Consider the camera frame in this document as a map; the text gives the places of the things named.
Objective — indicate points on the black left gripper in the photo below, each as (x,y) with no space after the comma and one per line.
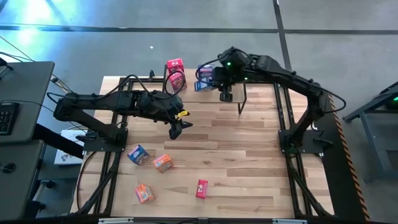
(155,105)

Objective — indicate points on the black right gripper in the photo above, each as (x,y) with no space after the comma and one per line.
(233,62)

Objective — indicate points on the orange Frosted Mini Wheats box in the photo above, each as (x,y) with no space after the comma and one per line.
(162,162)
(144,193)

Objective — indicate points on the red Froot Loops box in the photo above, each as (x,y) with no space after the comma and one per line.
(175,64)
(202,188)
(178,81)

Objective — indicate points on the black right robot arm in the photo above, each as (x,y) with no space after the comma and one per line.
(280,74)

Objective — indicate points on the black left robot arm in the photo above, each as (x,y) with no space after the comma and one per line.
(93,101)

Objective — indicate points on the yellow gripper tag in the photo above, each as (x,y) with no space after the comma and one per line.
(183,114)

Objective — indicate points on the black table clamp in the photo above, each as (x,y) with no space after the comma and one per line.
(151,75)

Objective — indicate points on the white printed paper box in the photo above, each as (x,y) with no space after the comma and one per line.
(66,155)

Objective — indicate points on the black desk support bar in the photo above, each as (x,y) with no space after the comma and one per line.
(56,141)

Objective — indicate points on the black mat orange striped edge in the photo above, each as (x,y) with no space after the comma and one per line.
(339,186)

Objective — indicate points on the grey desk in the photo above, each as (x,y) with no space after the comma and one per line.
(18,186)
(28,87)

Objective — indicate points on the grey-legged workbench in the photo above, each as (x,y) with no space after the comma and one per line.
(371,146)

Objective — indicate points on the black keyboard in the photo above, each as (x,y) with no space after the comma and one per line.
(7,119)

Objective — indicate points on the wooden shelf black metal frame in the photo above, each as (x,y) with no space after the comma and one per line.
(211,97)

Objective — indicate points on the black aluminium table frame rails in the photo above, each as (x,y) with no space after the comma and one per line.
(281,109)

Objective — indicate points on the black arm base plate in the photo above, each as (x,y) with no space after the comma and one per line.
(90,146)
(308,149)

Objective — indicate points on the silver bracket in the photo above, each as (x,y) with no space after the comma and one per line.
(115,221)
(289,221)

